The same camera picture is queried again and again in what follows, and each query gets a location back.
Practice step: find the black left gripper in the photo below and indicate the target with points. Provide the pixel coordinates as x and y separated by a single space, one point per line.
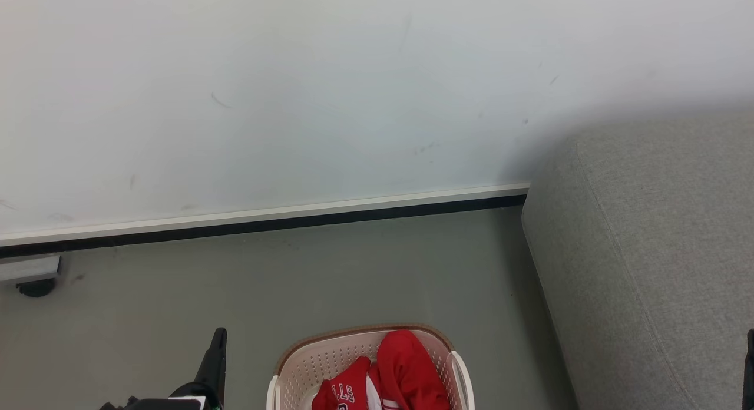
177 403

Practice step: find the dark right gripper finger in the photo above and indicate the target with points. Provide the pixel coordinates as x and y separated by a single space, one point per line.
750 369

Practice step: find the red white striped jersey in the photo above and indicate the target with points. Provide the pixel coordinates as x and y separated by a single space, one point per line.
344 389

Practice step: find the plain red garment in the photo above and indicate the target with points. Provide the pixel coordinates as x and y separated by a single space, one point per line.
409 366

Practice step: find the grey fabric sofa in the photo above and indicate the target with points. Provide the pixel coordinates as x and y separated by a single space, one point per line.
648 251

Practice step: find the white perforated laundry basket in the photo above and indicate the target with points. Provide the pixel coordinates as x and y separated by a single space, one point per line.
318 363

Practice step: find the black caster wheel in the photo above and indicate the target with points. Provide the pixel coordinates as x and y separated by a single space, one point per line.
36 288

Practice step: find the white black wall baseboard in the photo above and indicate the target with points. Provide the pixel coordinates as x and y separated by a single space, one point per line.
265 218

